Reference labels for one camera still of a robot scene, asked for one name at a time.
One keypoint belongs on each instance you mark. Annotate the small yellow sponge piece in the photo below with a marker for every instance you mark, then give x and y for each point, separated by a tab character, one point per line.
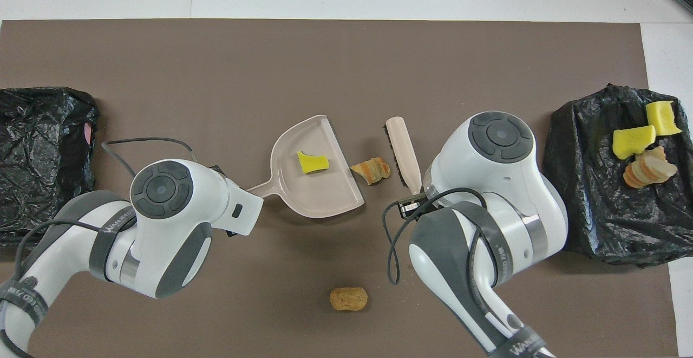
313	163

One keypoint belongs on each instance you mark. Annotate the yellow and green sponge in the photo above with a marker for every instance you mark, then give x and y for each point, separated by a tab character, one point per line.
663	117

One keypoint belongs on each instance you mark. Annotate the black bag lined bin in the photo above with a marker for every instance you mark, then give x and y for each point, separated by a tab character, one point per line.
38	147
595	195

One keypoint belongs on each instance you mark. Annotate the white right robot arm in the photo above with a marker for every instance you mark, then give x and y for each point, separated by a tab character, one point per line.
498	184

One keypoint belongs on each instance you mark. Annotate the brown nugget toy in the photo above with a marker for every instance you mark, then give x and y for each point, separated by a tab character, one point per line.
348	299

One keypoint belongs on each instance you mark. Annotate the pale beige bread chunk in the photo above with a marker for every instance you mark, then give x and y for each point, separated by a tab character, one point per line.
372	170
661	169

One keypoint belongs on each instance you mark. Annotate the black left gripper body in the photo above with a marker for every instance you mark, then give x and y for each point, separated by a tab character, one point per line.
216	170

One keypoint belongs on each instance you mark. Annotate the brown table mat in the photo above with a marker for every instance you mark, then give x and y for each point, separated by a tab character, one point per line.
216	76

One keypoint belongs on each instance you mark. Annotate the beige brush with black bristles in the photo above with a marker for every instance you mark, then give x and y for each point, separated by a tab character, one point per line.
403	147

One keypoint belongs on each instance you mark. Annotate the beige plastic dustpan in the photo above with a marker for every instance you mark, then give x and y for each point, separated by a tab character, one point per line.
319	195

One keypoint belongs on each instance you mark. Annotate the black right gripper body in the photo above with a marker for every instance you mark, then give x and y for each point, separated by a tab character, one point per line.
412	206

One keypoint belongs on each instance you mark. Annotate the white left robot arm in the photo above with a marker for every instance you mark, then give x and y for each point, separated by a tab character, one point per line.
162	212

